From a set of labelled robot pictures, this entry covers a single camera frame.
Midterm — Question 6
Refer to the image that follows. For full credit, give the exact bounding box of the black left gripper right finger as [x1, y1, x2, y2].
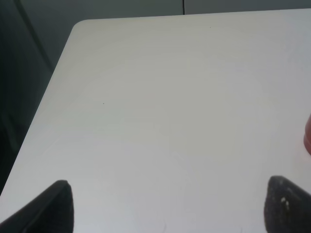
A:
[264, 176, 311, 233]

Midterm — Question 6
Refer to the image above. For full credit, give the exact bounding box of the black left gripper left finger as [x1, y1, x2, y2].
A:
[0, 180, 74, 233]

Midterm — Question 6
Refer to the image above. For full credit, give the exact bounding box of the red plastic cup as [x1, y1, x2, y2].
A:
[303, 115, 311, 155]

